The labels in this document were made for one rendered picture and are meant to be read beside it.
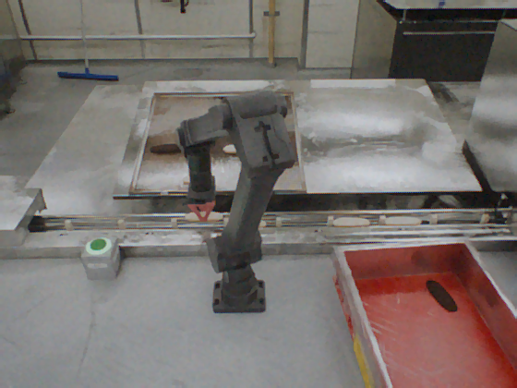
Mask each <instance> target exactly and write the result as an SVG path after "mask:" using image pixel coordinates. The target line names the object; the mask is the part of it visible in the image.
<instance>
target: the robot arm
mask: <svg viewBox="0 0 517 388"><path fill-rule="evenodd" d="M286 116H287V104H286V101H285V98H284V96H283V95H282V94H281V93H278V94H275V93H274V92H273V91H272V90H265V91H255V92H250V93H245V94H239V95H234V96H228V97H224V98H223V99H222V103H221V104H215V105H213V106H212V107H211V108H209V109H208V112H207V113H205V114H203V115H200V116H197V117H193V118H190V119H188V120H183V121H181V122H180V123H179V128H176V129H175V135H176V141H177V145H178V147H179V149H180V151H181V152H182V153H183V155H184V157H185V158H186V159H187V163H188V169H189V170H188V172H189V185H188V191H187V196H186V198H187V206H188V207H189V208H190V209H191V210H192V211H193V213H194V214H195V215H196V216H197V217H198V218H199V220H200V221H201V222H207V220H208V218H209V216H210V213H211V211H212V209H213V207H214V205H215V194H216V183H215V180H216V177H215V175H213V174H212V169H211V155H210V147H215V146H216V140H217V139H222V138H226V137H230V138H231V141H232V143H233V144H234V148H235V150H236V153H237V155H238V157H239V160H240V161H241V171H240V175H239V178H238V182H237V187H236V191H235V194H234V201H233V205H232V209H231V213H230V217H229V220H228V223H227V225H226V227H225V228H224V229H223V231H222V235H221V236H215V237H212V238H211V239H208V241H207V248H208V253H209V257H210V263H211V266H212V267H213V269H214V271H215V272H216V273H221V272H222V280H217V281H215V282H214V289H213V301H212V309H213V312H214V313H248V312H264V311H265V310H266V298H265V282H264V280H262V279H257V277H255V272H253V270H252V268H251V266H250V265H251V264H254V263H257V262H258V261H261V259H262V251H261V244H262V242H263V241H262V237H261V234H260V232H259V224H260V222H261V219H262V216H263V214H264V212H265V209H266V207H267V204H268V202H269V199H270V196H271V193H272V190H273V188H274V185H275V183H276V181H277V180H278V178H279V176H281V175H282V173H283V172H284V170H285V169H286V168H288V169H289V168H292V167H293V165H294V163H295V156H294V152H293V149H292V145H291V142H290V139H289V136H288V132H287V129H286V126H285V123H284V120H283V119H284V118H286ZM257 129H258V132H257ZM196 206H198V207H199V208H200V210H201V211H202V212H206V214H205V216H204V217H202V216H201V214H200V213H199V211H198V209H197V207H196ZM203 206H205V207H203Z"/></svg>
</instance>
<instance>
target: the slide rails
mask: <svg viewBox="0 0 517 388"><path fill-rule="evenodd" d="M482 215H483V214H471V215H437V216H438V221H481V218H482ZM431 216H432V215H409V216H385V218H386V219H387V218H390V217H414V218H417V219H419V220H420V221H421V222H430V220H431ZM488 216H489V218H488V220H489V221H494V220H503V217H504V215H503V214H488ZM340 218H363V219H366V220H368V221H369V222H378V221H379V216H346V217H333V219H334V220H337V219H340ZM171 220H172V219H158V220H124V221H125V225H171ZM261 220H262V221H264V222H265V223H266V224H276V218H262V219H261ZM281 220H282V221H281V224H309V223H327V222H328V220H329V217H283V218H281ZM118 222H119V220H96V221H71V224H72V226H119V224H118ZM176 223H177V225H186V224H224V218H222V219H221V220H220V221H215V222H190V221H188V220H186V219H176ZM444 225H505V224H420V225H417V226H444ZM63 226H65V221H33V222H30V224H29V226H28V227H63ZM382 226H389V225H368V226H365V227H382ZM322 227H338V226H335V225H327V226H265V227H262V228H322ZM200 229H224V227H205V228H143V229H82V230H30V232H78V231H140V230H200Z"/></svg>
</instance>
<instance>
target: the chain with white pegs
mask: <svg viewBox="0 0 517 388"><path fill-rule="evenodd" d="M488 218H489V216H488V215H487V214H483V215H482V218H481V221H480V223H450V224H506V223H505V222H504V223H488V222H487V221H488ZM228 220H229V218H224V226H218V227H226V225H227V223H228ZM385 220H386V218H385V216H380V217H379V224H369V225H386V224H385ZM437 220H438V216H437V215H432V216H431V220H430V223H429V224H437ZM281 221H282V220H281V217H276V225H274V226H327V225H334V224H333V221H334V219H333V216H329V220H328V224H321V225H281ZM118 224H119V228H95V229H143V228H150V227H136V228H126V225H125V221H124V220H119V222H118ZM442 224H449V223H442ZM171 225H172V227H152V228H205V227H207V226H199V227H177V223H176V219H172V220H171ZM65 226H66V229H29V230H82V229H84V228H76V229H75V228H74V229H73V226H72V224H71V221H65Z"/></svg>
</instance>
